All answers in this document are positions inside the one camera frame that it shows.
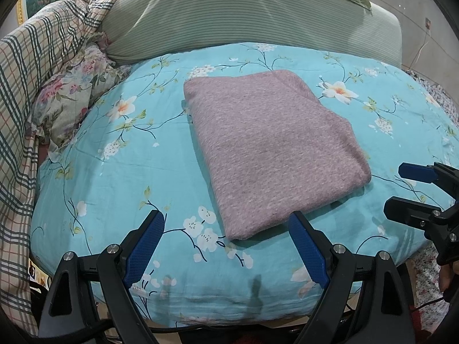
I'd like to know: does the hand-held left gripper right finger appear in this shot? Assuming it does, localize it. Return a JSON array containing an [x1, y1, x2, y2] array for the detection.
[[289, 211, 417, 344]]

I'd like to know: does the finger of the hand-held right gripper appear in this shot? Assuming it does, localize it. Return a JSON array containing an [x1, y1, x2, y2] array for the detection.
[[399, 162, 445, 186], [383, 196, 446, 230]]

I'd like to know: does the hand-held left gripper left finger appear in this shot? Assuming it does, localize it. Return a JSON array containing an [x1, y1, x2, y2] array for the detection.
[[38, 210, 165, 344]]

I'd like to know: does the pink knit sweater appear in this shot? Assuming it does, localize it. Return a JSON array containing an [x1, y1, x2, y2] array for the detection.
[[183, 71, 372, 241]]

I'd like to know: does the pink floral mat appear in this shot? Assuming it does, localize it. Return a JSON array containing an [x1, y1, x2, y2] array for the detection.
[[412, 247, 453, 335]]

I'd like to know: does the blue floral bedsheet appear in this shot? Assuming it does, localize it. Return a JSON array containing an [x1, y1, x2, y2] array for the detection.
[[30, 42, 459, 327]]

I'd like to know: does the grey floral patterned cloth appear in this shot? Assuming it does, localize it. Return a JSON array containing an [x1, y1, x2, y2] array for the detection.
[[402, 67, 459, 127]]

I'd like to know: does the floral ruffled pillow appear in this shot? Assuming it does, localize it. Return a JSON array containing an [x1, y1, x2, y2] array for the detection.
[[30, 43, 131, 147]]

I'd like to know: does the plaid blanket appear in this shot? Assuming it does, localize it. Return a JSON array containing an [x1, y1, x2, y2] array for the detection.
[[0, 0, 140, 337]]

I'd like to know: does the grey-green striped pillow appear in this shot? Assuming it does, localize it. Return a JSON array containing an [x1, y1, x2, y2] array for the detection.
[[100, 0, 402, 69]]

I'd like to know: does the white wall cable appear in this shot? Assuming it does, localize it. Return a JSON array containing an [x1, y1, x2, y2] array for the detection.
[[409, 25, 431, 69]]

